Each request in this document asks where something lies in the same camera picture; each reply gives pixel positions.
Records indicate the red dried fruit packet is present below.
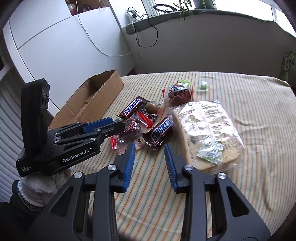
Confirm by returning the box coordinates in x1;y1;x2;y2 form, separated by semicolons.
111;117;144;155
162;85;194;107

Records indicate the Snickers bar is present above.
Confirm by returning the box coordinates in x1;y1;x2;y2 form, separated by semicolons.
142;115;173;150
117;96;149;120

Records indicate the brown chocolate egg packet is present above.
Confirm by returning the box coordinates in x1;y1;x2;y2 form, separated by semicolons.
144;101;159;114

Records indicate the bagged sliced bread loaf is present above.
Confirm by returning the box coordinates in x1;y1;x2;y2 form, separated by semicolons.
171;99;244;174

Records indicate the green topped jelly cup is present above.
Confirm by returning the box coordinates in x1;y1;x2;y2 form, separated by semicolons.
177;79;191;88

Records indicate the small green jelly packet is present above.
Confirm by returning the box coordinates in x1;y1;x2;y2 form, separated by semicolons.
198;80;208;92

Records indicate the white gloved left hand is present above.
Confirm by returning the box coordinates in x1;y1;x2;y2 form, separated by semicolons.
18;167;75;208

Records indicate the brown cardboard box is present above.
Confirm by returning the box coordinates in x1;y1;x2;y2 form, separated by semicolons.
49;70;124;130

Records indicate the white cabinet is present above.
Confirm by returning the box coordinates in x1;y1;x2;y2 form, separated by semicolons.
3;1;135;115

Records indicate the striped tablecloth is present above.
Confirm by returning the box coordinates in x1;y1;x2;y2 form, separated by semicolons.
67;71;296;241

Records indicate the white power strip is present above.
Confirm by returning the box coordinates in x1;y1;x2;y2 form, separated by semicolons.
126;7;139;23

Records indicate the potted spider plant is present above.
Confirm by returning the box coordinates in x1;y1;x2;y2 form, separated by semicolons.
174;0;217;20

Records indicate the green paper bag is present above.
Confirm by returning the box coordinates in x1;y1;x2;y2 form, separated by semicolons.
279;51;295;82

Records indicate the white hanging cable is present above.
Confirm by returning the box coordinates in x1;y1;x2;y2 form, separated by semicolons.
75;0;137;57

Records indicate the black hanging cable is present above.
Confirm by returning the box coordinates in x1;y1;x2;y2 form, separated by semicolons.
134;14;159;48

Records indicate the black ring cable coil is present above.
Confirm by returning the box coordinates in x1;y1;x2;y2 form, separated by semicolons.
152;3;179;14

